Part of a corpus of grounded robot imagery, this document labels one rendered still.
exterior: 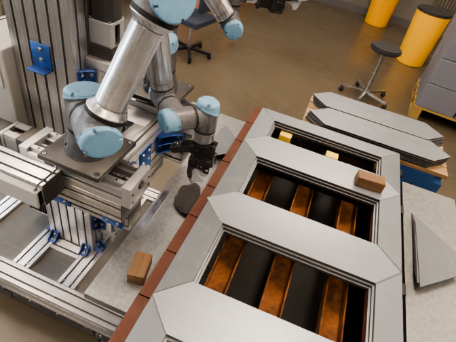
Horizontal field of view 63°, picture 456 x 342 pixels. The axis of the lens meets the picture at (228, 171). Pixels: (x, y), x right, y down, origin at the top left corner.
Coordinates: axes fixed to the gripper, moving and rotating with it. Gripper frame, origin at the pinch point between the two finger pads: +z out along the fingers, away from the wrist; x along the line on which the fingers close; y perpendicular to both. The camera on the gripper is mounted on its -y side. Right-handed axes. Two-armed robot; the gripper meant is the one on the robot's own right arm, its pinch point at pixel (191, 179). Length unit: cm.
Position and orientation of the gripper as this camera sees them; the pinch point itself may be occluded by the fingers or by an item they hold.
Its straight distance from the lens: 141.3
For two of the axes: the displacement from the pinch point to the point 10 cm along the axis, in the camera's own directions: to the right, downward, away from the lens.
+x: 3.3, -5.7, 7.5
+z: -1.7, 7.4, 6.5
